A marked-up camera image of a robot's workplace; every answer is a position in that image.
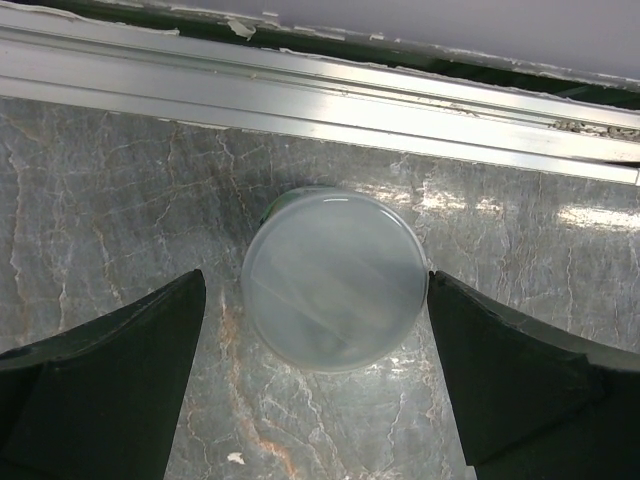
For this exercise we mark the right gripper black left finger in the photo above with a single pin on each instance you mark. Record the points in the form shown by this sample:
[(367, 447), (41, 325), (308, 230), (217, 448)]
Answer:
[(102, 400)]

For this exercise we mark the clear lid can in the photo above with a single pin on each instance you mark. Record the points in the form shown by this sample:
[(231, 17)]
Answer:
[(333, 279)]

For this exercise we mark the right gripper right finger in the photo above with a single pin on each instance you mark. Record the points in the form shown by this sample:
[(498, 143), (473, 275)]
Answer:
[(532, 401)]

